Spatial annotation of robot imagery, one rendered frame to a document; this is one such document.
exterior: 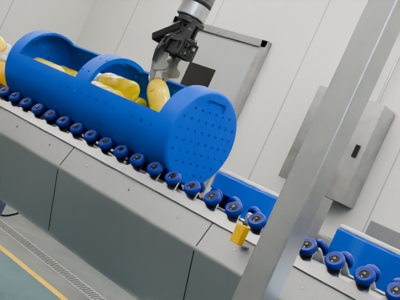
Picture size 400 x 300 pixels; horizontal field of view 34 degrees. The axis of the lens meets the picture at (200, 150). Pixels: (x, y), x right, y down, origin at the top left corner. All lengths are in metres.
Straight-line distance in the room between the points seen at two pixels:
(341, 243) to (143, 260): 0.59
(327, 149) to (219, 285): 0.50
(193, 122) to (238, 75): 4.26
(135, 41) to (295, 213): 6.02
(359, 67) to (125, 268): 0.89
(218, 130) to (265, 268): 0.74
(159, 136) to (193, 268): 0.38
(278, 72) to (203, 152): 4.05
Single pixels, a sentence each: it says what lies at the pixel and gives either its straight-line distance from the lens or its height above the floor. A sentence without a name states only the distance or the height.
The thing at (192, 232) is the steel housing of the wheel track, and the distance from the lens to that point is 1.65.
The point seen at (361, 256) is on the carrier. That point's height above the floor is 0.98.
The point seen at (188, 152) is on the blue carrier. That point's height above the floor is 1.04.
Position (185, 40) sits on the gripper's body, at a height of 1.33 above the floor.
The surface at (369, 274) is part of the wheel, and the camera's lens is 1.44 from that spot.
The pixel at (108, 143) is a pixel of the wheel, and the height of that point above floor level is 0.97.
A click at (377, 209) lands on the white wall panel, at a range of 5.14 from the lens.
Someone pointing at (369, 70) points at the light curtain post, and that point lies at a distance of 1.28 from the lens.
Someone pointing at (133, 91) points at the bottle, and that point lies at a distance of 2.12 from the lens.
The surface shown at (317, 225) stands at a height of 1.01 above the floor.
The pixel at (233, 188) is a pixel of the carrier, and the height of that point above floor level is 0.99.
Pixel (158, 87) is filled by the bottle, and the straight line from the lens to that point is 1.94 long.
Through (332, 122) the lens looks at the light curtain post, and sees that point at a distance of 1.25.
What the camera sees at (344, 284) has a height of 0.93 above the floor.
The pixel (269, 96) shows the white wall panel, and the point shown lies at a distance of 5.87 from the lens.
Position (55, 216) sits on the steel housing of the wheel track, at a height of 0.69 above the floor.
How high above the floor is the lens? 1.05
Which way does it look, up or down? level
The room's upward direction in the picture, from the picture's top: 25 degrees clockwise
